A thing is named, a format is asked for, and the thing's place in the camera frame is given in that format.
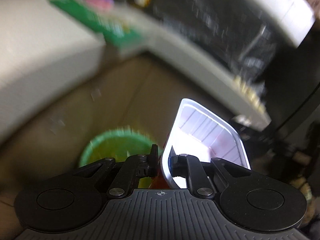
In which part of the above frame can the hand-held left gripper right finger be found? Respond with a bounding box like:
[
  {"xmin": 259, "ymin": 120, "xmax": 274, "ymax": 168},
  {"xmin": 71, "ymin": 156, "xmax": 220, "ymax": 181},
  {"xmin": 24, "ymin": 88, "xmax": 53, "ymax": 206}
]
[{"xmin": 169, "ymin": 147, "xmax": 250, "ymax": 199}]

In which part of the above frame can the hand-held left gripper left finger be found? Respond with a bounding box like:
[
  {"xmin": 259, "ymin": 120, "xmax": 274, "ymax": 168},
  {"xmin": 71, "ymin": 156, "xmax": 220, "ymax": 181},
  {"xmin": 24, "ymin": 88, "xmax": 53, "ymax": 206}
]
[{"xmin": 71, "ymin": 144, "xmax": 159, "ymax": 199}]

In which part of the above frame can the green plastic trash bin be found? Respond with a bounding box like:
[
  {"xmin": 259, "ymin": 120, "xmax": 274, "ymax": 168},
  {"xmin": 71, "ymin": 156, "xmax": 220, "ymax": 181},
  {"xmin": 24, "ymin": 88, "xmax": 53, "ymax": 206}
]
[{"xmin": 79, "ymin": 127, "xmax": 158, "ymax": 189}]

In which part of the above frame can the red plastic food tray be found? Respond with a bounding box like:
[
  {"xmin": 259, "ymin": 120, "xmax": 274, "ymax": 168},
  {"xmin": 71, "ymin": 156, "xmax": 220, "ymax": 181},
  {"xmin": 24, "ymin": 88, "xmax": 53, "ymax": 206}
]
[{"xmin": 149, "ymin": 99, "xmax": 251, "ymax": 190}]

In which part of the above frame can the green snack packet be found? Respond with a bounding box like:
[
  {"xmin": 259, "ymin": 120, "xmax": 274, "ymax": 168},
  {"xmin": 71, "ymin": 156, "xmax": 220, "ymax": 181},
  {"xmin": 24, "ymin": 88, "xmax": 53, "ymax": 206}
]
[{"xmin": 49, "ymin": 0, "xmax": 147, "ymax": 54}]

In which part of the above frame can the black plastic-wrapped appliance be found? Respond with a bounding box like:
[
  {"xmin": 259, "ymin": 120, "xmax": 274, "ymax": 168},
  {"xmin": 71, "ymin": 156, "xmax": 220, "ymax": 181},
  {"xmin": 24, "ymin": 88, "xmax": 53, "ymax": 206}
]
[{"xmin": 150, "ymin": 0, "xmax": 278, "ymax": 85}]

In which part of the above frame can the white foam box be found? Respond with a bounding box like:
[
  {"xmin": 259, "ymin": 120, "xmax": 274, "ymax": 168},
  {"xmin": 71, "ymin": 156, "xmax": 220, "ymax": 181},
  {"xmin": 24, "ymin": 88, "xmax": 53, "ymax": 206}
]
[{"xmin": 225, "ymin": 0, "xmax": 316, "ymax": 48}]

